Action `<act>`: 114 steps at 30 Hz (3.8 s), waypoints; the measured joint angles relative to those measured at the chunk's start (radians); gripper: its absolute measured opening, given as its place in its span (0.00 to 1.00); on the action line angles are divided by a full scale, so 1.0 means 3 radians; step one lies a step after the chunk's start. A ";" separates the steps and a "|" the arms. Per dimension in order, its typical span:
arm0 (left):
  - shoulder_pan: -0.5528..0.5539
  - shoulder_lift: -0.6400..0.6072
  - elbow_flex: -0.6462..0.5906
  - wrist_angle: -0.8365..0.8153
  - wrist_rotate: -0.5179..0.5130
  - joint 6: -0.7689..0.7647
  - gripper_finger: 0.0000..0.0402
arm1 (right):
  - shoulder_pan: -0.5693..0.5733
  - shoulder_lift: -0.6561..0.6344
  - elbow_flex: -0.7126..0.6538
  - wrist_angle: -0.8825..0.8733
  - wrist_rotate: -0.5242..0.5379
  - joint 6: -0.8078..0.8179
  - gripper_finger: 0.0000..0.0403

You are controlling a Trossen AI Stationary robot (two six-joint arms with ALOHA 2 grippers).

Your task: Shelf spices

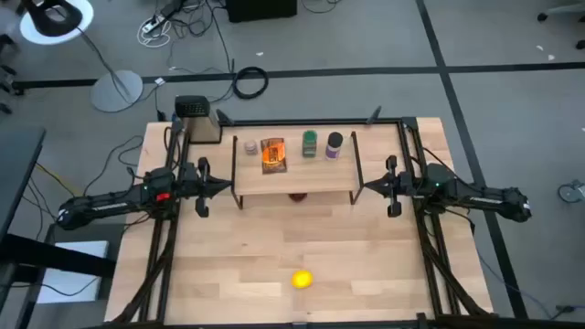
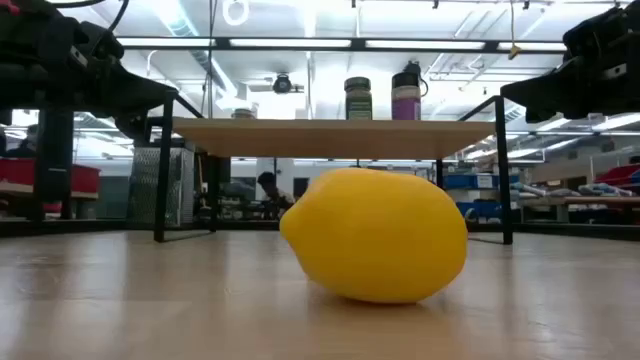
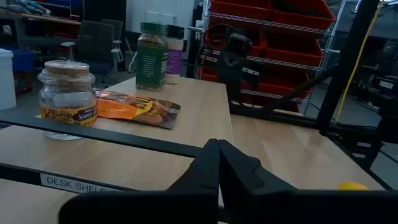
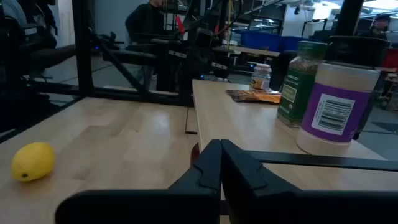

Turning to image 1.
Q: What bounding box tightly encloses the floor lamp with round base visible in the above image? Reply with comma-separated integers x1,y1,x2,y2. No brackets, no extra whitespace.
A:
18,0,144,113

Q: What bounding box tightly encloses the white box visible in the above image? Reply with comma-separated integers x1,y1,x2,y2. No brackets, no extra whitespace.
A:
36,240,110,305

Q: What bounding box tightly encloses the coiled black cable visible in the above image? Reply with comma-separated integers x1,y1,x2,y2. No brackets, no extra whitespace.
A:
231,66,270,101

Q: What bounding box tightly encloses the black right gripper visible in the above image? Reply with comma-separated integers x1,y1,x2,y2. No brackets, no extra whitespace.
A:
364,154,416,218

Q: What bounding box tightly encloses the black desk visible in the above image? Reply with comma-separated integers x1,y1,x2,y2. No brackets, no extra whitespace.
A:
0,126,118,312

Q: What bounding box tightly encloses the black-lid purple-label spice jar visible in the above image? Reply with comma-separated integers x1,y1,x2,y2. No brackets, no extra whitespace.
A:
324,132,345,161

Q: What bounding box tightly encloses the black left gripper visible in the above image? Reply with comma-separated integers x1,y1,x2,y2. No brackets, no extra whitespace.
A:
175,156,233,218

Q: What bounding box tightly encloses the metal box with black top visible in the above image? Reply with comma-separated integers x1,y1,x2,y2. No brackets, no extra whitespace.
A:
174,94,224,145

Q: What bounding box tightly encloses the orange brown spice packet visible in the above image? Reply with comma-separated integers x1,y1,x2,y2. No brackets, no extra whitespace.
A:
260,137,288,175

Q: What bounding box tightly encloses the chair base with black wheels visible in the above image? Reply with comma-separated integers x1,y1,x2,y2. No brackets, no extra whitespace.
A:
537,0,585,50

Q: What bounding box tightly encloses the green-lid spice jar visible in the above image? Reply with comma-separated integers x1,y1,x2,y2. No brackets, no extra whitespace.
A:
302,130,318,159

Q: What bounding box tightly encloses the white power strip with cable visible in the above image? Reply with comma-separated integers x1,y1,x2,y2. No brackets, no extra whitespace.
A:
136,13,173,49

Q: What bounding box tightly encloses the blue cable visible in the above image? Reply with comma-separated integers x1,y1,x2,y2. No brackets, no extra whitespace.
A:
477,253,555,320

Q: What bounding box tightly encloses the wooden shelf with black frame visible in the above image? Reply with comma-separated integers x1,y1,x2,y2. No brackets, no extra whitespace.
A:
230,131,366,210

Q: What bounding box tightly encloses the yellow lemon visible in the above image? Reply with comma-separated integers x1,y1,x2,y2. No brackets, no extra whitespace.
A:
291,270,314,290

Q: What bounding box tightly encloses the yellow cable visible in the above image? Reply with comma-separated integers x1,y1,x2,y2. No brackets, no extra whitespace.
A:
35,162,77,197

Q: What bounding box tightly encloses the black metal table frame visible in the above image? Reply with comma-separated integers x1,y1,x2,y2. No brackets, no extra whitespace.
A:
107,116,497,329

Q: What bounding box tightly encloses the grey caster wheel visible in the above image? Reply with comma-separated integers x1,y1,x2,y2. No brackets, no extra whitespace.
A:
557,179,585,205

